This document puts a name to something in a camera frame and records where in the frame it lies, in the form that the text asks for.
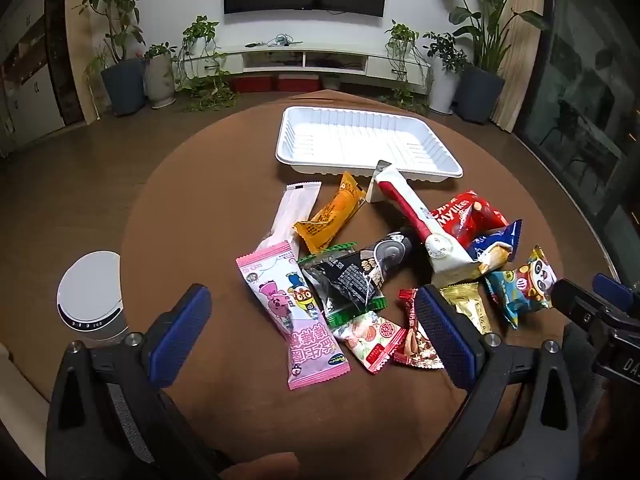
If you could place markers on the gold snack packet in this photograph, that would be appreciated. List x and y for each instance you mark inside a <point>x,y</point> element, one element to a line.
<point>470,305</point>

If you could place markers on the trailing pothos plant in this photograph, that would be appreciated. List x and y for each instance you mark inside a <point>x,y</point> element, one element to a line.
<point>200,32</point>

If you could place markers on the white round air purifier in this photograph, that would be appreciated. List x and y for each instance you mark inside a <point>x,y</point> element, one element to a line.
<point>90,290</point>

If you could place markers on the blue-grey square plant pot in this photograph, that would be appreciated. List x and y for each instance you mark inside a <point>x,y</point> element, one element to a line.
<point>124,87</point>

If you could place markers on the trailing vine plant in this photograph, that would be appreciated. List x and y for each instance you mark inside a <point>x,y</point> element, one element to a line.
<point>402,35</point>

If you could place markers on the orange snack packet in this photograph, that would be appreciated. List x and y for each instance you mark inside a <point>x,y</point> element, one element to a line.
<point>325,215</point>

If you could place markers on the white TV cabinet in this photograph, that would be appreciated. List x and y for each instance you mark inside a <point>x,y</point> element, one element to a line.
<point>390,67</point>

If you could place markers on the tall leafy tree plant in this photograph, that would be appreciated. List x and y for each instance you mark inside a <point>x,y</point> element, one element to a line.
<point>117,0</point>

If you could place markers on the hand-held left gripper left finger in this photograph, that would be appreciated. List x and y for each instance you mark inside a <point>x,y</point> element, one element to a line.
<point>180,327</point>

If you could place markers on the pink cartoon snack packet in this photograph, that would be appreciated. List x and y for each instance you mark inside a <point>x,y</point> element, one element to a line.
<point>280,300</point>

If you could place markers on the blue snack packet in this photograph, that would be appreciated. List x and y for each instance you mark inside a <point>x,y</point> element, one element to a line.
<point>500,240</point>

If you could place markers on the small white pot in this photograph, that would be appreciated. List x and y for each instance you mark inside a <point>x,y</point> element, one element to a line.
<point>331,81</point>

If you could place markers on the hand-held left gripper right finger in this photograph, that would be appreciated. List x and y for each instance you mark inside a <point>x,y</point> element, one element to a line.
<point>445,335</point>

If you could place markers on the pale pink long packet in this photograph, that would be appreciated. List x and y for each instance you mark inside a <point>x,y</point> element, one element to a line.
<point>292,210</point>

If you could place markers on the white and dark wall cabinet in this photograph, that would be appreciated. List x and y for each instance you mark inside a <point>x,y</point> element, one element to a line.
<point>35,85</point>

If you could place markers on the black glossy snack packet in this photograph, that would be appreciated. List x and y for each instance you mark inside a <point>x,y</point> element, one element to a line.
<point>395,250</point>

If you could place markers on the person's left hand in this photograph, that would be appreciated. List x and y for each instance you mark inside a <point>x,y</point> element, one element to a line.
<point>270,466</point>

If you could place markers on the peach print snack packet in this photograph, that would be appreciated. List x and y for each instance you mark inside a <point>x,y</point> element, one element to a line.
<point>365,337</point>

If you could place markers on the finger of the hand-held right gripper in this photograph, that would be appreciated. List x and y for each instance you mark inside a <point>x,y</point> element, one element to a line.
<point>575,300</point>
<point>612,287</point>

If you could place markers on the dark grey plant pot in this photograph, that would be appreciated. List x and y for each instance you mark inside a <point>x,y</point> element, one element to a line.
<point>480,95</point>

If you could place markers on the red storage box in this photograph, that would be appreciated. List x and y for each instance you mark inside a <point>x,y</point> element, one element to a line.
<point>299,82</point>
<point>252,84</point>

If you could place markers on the beige upholstered seat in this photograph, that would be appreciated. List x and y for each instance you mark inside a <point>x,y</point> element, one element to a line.
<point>20,400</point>

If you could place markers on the glass sliding door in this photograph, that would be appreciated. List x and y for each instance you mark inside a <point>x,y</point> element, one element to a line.
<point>585,85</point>

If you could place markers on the red chocolate ball packet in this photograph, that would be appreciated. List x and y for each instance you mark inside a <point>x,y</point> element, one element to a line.
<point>470,215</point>

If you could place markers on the white plastic tray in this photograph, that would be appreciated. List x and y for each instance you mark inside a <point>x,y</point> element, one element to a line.
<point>350,135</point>

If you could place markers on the black green-edged snack packet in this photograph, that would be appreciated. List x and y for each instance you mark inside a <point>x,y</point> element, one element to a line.
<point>345,275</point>

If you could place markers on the tall white plant pot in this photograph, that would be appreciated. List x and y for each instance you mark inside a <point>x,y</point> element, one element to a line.
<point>442,92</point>

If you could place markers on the red nut snack packet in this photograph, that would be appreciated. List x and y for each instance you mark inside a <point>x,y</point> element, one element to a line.
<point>415,347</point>

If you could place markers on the bushy green plant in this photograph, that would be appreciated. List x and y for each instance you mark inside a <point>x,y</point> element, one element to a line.
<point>445,50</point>

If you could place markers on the small green plant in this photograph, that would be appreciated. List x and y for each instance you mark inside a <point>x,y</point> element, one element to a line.
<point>160,51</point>

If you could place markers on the white patterned plant pot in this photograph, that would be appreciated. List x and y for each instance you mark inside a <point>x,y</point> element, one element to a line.
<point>160,82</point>

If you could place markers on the large broad-leaf plant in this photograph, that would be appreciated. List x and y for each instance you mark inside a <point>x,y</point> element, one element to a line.
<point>487,15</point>

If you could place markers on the white red-striped snack packet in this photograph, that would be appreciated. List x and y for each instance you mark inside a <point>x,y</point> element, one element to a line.
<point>450,255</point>

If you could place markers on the panda print snack packet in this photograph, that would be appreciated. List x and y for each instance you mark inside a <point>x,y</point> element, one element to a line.
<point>520,285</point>

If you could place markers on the beige curtain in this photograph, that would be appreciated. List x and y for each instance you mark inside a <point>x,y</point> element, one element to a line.
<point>520,60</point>

